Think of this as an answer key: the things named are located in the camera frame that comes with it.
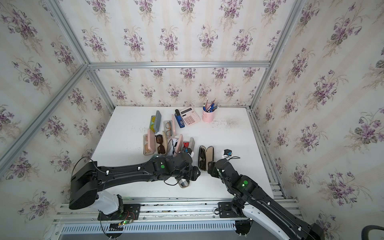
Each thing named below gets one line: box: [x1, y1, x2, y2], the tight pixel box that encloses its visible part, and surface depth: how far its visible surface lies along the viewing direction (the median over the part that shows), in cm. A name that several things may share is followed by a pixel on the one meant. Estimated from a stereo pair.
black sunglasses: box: [198, 145, 207, 171], surface depth 92 cm
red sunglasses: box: [183, 141, 190, 150], surface depth 97 cm
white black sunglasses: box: [167, 138, 178, 157], surface depth 95 cm
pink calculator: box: [180, 107, 201, 126], surface depth 114 cm
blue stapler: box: [174, 109, 185, 129], surface depth 113 cm
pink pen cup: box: [202, 106, 217, 123], surface depth 109 cm
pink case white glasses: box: [167, 137, 180, 157], surface depth 95 cm
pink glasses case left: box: [143, 128, 156, 156], surface depth 96 cm
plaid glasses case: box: [178, 178, 190, 189], surface depth 81 cm
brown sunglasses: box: [155, 134, 166, 155], surface depth 98 cm
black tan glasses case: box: [198, 145, 215, 172], surface depth 93 cm
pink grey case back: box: [163, 114, 177, 139], surface depth 109 cm
